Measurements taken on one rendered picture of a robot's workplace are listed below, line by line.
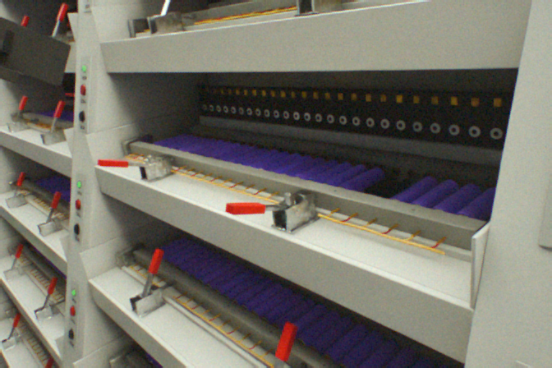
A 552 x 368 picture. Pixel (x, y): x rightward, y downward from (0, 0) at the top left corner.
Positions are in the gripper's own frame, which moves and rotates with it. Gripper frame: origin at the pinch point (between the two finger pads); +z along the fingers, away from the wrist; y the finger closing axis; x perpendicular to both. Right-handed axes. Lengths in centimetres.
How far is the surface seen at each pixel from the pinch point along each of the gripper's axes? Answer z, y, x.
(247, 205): 15.9, 12.9, -6.6
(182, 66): 18.5, -7.6, 6.7
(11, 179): 28, -100, -22
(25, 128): 24, -83, -6
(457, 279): 22.8, 28.1, -7.4
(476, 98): 32.9, 21.7, 8.6
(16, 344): 35, -83, -63
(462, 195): 29.9, 24.0, -1.0
